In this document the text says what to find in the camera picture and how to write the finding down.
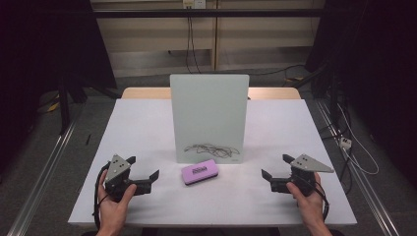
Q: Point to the white power strip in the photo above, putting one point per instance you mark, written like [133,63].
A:
[345,143]

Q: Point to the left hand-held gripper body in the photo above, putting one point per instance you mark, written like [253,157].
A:
[118,170]

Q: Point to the white wall socket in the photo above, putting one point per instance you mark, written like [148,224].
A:
[194,3]

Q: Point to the wooden table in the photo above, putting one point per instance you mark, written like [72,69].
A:
[144,93]

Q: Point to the pale glass whiteboard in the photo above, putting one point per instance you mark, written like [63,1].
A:
[209,114]

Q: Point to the black curtain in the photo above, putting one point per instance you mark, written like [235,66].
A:
[39,49]
[377,65]

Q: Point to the black horizontal bar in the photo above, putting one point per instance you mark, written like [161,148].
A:
[147,13]

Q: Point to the purple whiteboard eraser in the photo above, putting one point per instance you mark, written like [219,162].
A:
[199,172]

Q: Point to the metal floor rail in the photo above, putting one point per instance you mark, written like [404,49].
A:
[42,177]
[367,187]

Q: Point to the black metal stand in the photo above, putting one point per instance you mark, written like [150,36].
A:
[64,105]

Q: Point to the person's left hand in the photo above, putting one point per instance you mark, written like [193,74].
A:
[113,213]

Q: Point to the person's right hand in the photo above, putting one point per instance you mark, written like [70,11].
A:
[311,208]

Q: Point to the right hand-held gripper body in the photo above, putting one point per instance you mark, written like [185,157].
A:
[306,165]

